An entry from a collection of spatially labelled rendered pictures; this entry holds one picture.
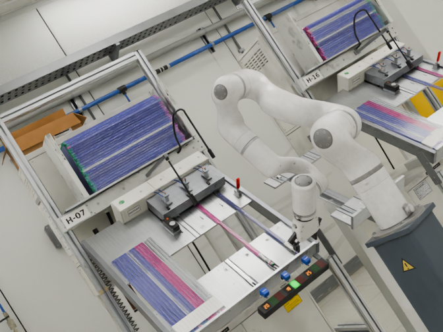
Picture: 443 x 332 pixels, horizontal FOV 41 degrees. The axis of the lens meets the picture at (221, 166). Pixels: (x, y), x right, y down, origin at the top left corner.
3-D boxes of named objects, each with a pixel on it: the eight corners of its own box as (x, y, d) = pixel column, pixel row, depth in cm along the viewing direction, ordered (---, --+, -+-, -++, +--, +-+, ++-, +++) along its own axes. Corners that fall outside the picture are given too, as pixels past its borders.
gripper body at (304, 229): (301, 224, 206) (302, 246, 213) (322, 209, 211) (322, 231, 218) (287, 213, 211) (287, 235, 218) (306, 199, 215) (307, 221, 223)
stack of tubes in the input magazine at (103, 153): (187, 139, 275) (157, 91, 276) (94, 192, 253) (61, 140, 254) (180, 147, 286) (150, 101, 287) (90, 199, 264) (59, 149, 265)
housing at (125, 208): (212, 180, 279) (208, 157, 270) (126, 234, 258) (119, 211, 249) (202, 172, 284) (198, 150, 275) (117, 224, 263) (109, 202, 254)
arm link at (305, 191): (302, 195, 214) (287, 209, 210) (302, 167, 206) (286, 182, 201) (322, 204, 210) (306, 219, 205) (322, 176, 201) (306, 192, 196)
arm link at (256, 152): (265, 136, 221) (325, 190, 214) (238, 158, 213) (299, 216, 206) (272, 122, 214) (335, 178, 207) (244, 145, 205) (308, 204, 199)
